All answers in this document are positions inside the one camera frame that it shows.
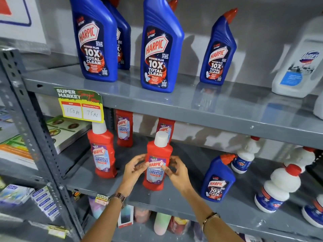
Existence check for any person's right hand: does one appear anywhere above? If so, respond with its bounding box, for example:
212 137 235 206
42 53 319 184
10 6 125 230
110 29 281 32
161 155 195 199

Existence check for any person's left hand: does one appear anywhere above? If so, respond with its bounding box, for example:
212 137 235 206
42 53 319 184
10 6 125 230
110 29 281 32
118 154 149 197

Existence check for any red bathroom cleaner bottle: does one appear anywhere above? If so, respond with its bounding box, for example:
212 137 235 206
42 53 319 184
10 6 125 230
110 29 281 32
156 117 176 144
115 109 134 148
87 120 118 179
142 131 173 191

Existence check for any person's right forearm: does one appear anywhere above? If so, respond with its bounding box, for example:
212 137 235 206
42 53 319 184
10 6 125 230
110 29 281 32
181 188 245 242

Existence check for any person's left forearm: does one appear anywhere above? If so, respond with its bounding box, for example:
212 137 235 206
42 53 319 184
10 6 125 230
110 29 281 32
81 196 126 242

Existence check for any rose gold wristwatch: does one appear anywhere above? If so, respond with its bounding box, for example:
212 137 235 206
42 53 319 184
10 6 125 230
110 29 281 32
108 192 126 209

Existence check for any pink wrapped product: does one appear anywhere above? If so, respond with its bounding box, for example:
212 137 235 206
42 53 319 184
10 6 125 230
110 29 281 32
133 206 151 224

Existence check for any small blue toilet cleaner bottle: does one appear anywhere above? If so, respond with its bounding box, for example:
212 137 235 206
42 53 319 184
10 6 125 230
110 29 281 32
201 153 237 203
199 8 238 86

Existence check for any small shelf price tag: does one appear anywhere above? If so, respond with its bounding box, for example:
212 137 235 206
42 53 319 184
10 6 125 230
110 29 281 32
94 194 110 206

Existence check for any white product box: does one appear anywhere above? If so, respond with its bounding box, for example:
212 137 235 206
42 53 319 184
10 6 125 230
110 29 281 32
118 205 134 229

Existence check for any pastel green pink bottle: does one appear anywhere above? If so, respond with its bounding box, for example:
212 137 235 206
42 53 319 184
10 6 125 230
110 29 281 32
153 212 172 236

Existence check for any red refill pouch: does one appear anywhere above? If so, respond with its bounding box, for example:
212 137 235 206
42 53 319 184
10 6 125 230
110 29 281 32
168 216 190 235

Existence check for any pastel teal wrapped product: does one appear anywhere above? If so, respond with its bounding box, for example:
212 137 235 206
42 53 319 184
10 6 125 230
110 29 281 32
88 196 107 220

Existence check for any grey metal shelf rack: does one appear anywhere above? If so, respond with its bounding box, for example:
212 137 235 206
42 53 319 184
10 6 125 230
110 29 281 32
0 48 323 242

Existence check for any white red-capped cleaner bottle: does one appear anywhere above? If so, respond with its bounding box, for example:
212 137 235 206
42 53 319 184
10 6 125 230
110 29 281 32
254 164 302 214
301 194 323 229
284 146 316 174
231 136 261 174

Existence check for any green yellow shelf price tag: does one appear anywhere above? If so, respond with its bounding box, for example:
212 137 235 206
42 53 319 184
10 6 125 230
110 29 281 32
54 87 104 123

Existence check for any stack of printed flat boxes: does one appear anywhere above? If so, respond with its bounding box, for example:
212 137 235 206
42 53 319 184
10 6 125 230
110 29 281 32
0 108 92 170

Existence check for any row of white toothpaste boxes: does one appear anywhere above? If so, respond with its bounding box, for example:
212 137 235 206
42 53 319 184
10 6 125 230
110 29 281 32
31 186 60 221

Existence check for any stack of blue white packets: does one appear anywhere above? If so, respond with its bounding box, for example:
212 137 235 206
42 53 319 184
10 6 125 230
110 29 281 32
0 184 35 207

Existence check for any large white cleaner bottle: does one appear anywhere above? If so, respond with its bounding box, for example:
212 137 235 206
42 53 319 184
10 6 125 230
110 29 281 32
271 16 323 99

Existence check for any gold wrist bracelet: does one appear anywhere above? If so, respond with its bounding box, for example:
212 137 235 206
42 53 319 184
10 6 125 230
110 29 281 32
202 212 221 232

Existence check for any white wall poster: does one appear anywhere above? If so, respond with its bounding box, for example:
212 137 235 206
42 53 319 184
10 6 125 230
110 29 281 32
0 0 47 45

